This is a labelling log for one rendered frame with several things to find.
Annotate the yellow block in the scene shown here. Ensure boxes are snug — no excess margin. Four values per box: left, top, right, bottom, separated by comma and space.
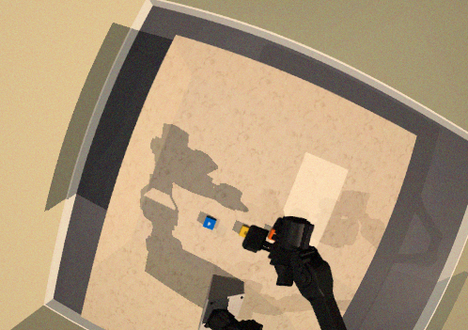
239, 226, 249, 237

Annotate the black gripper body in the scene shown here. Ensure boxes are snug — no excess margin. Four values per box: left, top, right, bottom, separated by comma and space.
242, 225, 282, 266

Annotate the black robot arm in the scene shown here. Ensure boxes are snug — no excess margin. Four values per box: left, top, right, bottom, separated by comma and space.
205, 215, 347, 330

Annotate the blue block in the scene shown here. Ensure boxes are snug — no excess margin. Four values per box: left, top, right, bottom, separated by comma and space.
202, 216, 217, 230

